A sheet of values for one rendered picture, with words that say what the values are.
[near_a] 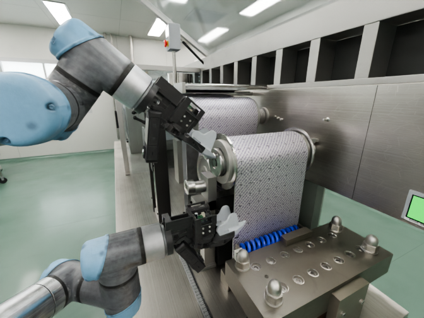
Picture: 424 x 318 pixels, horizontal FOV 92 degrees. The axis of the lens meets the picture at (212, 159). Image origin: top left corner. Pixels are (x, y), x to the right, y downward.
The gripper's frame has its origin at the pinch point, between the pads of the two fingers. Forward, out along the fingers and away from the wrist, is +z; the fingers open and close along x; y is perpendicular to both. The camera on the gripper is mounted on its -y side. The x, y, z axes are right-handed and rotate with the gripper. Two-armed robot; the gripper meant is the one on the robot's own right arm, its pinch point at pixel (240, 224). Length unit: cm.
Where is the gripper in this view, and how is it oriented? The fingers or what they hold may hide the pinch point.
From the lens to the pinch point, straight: 56.9
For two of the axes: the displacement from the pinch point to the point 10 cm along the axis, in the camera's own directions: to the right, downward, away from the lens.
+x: -4.2, -2.7, 8.7
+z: 9.1, -1.2, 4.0
